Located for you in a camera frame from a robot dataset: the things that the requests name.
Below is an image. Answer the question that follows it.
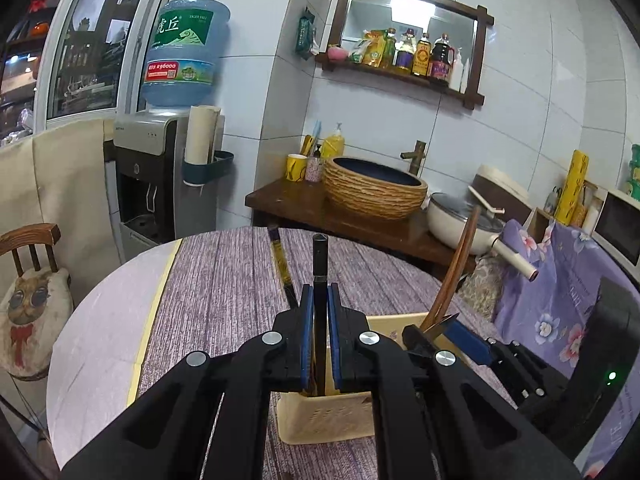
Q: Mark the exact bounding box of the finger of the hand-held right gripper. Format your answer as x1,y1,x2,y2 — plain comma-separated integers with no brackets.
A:
442,320,502,367
402,312,461,362

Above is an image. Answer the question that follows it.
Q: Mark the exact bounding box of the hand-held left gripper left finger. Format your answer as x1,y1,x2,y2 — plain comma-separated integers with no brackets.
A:
60,282,316,480

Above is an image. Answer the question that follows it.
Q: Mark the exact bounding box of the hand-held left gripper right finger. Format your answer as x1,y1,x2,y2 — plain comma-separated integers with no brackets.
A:
326,282,584,480

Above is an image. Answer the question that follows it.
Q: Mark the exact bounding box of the cream plastic utensil holder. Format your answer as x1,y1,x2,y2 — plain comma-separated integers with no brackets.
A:
272,312,452,445

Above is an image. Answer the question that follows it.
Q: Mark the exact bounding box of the black gold-patterned chopstick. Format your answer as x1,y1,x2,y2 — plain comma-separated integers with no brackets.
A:
268,226,301,311

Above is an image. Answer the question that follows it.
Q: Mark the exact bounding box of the beige patterned cushion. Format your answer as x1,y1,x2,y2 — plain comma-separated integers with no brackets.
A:
457,254,506,319

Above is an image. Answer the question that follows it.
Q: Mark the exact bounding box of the purple floral cloth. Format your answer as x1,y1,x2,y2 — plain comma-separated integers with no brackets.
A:
492,217,640,480

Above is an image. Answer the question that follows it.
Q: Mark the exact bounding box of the purple striped tablecloth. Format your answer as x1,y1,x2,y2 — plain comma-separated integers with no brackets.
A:
127,226,519,480

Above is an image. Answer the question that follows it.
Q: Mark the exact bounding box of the cream pot with lid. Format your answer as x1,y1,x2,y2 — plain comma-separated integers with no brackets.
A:
425,190,540,282

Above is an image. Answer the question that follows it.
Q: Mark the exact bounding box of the white microwave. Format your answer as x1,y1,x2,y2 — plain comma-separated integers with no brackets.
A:
592,187,640,269

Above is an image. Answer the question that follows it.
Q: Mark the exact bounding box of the dark wooden counter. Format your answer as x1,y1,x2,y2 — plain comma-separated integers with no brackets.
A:
244,177,502,282

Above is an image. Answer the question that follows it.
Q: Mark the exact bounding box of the wooden storage box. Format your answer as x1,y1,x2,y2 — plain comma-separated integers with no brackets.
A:
524,182,609,242

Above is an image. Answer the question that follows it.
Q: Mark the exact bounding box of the white ladle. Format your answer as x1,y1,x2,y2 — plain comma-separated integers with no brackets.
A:
467,184,506,216

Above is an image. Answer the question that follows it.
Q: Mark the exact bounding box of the woven wash basin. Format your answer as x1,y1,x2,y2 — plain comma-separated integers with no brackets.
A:
322,155,430,221

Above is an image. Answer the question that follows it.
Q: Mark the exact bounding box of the glass jar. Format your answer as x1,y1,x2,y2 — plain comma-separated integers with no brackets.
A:
543,185,564,216

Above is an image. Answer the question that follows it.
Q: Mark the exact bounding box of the brown white rice cooker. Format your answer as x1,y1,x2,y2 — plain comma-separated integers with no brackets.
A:
472,163,534,221

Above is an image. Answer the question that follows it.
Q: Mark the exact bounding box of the yellow patterned roll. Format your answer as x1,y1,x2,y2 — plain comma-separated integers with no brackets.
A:
555,148,591,226

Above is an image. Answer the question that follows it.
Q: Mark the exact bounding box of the speckled cup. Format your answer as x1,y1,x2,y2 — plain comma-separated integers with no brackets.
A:
305,155,326,186

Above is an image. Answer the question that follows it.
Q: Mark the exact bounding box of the yellow cup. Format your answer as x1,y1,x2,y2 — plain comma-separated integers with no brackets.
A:
285,153,309,184

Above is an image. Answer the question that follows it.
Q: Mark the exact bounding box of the bronze faucet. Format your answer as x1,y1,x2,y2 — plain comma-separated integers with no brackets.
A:
400,139,429,177

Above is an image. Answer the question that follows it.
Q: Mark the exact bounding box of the yellow soap bottle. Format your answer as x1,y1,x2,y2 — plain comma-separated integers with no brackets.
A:
319,122,346,161

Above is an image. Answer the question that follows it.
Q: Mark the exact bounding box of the grey water dispenser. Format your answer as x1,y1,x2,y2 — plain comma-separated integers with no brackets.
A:
113,107,221,262

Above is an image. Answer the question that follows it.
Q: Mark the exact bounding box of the white squeeze bottle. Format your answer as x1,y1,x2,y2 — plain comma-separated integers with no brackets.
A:
448,48,471,94

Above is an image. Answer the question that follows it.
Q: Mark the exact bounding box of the cat print cushion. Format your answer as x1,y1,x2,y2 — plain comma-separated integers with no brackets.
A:
0,265,75,380

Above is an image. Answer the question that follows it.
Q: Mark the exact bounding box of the dark soy sauce bottle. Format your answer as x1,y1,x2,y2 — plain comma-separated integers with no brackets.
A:
429,33,456,85

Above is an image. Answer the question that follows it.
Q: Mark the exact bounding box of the yellow label sauce bottle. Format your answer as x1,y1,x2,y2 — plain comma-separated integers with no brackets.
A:
412,33,434,77

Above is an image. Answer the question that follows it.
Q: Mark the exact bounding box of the purple label bottle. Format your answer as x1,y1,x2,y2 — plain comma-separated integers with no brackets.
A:
394,28,419,72

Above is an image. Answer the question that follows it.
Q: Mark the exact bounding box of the black light stand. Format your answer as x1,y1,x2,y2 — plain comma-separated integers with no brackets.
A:
0,391,52,438

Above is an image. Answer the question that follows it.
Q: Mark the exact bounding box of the yellow oil bottle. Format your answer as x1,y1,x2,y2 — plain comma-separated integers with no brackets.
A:
381,28,399,69

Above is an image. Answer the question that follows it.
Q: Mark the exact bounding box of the yellow snack bag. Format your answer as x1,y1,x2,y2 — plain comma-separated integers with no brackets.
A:
352,29,389,67

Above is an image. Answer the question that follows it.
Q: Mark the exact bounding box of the beige cloth cover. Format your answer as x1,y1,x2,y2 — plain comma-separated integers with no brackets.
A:
0,118,122,272

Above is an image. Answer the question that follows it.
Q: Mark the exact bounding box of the wooden chair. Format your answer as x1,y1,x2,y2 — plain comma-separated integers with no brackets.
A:
0,223,76,382

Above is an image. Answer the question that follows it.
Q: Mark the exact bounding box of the blue water jug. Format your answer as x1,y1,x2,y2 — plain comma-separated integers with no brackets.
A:
139,0,232,110

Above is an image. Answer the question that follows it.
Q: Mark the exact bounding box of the sliding glass window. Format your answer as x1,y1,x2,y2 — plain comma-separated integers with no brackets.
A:
0,0,177,137

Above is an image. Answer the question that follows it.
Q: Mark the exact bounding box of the blue wall holder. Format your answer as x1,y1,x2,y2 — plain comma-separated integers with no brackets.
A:
180,149,235,187

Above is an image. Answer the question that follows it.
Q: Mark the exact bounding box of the dark wooden niche frame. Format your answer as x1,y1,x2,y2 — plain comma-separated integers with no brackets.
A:
314,0,496,110

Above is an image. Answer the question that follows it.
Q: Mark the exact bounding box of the green wall packet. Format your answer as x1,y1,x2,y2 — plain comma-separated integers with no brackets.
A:
293,7,321,59

